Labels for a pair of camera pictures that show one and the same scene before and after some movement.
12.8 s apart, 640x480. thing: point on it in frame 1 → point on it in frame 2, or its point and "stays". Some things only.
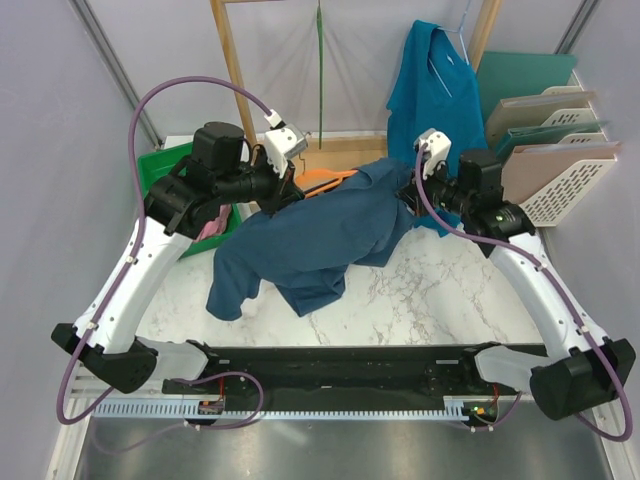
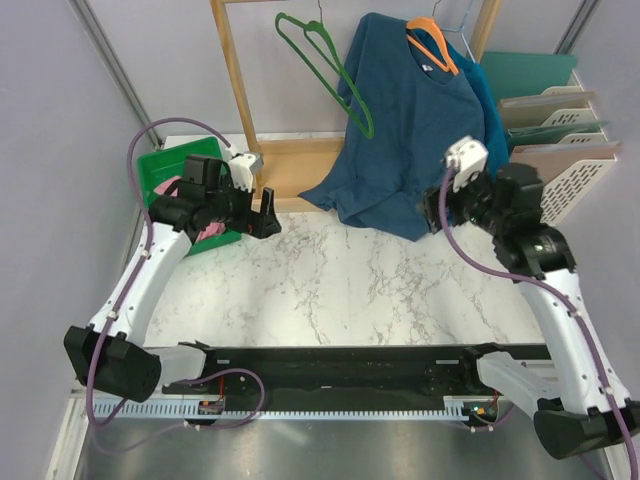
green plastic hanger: (320, 64) → (321, 38)
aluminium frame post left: (87, 17) stays
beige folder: (531, 111) stays
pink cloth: (217, 225) stays
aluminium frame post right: (576, 27) stays
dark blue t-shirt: (305, 247) → (418, 111)
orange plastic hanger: (314, 180) → (431, 25)
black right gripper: (410, 194) → (453, 199)
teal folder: (502, 75) stays
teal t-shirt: (435, 87) → (496, 147)
